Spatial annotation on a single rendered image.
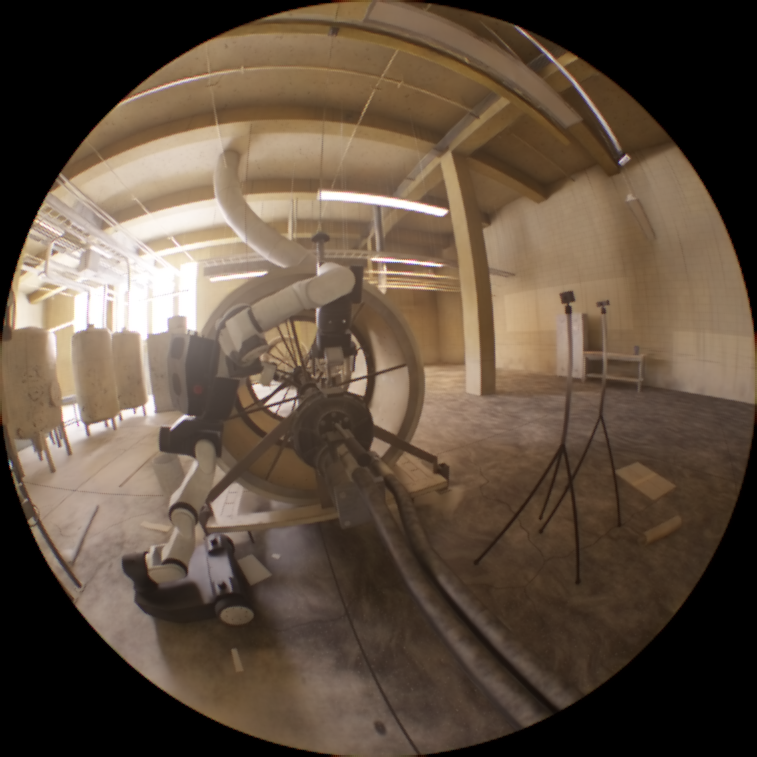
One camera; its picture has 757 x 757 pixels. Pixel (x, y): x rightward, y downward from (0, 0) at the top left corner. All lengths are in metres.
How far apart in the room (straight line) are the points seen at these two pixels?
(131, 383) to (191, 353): 6.55
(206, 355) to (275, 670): 1.32
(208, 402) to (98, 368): 5.59
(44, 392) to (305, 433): 4.61
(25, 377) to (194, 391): 4.19
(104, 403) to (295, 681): 6.03
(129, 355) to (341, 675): 7.28
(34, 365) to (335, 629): 4.82
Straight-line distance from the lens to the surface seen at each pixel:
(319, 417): 0.79
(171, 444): 1.11
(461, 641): 0.36
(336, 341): 0.63
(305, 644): 1.34
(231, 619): 1.44
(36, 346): 4.96
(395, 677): 1.24
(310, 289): 0.55
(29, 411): 4.90
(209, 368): 0.94
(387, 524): 0.45
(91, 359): 6.44
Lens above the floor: 1.20
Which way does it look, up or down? 8 degrees down
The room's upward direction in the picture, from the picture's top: 4 degrees counter-clockwise
